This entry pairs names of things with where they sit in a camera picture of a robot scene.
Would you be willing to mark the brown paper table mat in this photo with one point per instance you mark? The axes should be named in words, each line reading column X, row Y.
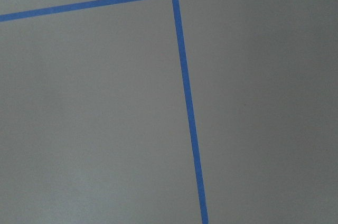
column 168, row 111

